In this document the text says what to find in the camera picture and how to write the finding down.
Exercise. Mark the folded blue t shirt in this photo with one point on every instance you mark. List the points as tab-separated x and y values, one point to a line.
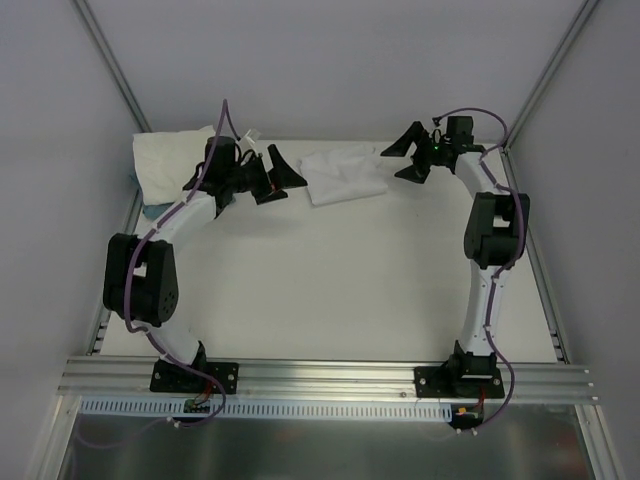
151	212

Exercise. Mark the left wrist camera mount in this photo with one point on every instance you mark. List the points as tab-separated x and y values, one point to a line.
249	140

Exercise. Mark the aluminium frame post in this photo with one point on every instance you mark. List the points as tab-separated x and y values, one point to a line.
99	40
575	28

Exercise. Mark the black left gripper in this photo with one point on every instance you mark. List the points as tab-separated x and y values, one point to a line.
265	177

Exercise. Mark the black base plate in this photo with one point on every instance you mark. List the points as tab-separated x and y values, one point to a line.
440	382
170	378

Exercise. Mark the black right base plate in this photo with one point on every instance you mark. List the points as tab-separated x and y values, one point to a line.
440	382

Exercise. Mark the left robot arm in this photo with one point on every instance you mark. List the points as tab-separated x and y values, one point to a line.
141	281

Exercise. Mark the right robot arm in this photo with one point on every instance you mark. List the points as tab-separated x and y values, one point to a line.
494	240

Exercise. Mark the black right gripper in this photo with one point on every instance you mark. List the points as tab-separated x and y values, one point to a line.
423	154

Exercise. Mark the white slotted cable duct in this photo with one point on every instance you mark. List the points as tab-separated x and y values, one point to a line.
412	411

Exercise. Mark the folded white t shirt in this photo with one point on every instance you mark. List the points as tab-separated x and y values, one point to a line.
164	162

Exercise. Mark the white t shirt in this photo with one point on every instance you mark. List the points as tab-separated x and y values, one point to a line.
164	162
343	174

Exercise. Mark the aluminium front rail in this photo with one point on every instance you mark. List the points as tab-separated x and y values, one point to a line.
543	383

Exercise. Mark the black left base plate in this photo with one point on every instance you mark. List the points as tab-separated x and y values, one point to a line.
170	378

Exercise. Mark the left aluminium frame post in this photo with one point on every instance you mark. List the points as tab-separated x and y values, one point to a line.
99	40

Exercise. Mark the right aluminium frame post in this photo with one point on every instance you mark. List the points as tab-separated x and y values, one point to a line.
575	28

